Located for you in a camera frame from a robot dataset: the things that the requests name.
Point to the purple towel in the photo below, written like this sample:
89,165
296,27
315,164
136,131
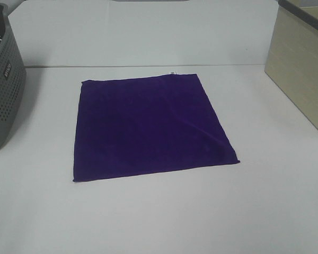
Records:
148,125

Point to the beige storage box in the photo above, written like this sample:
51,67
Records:
292,61

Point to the grey perforated plastic basket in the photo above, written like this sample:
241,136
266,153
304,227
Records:
12,75

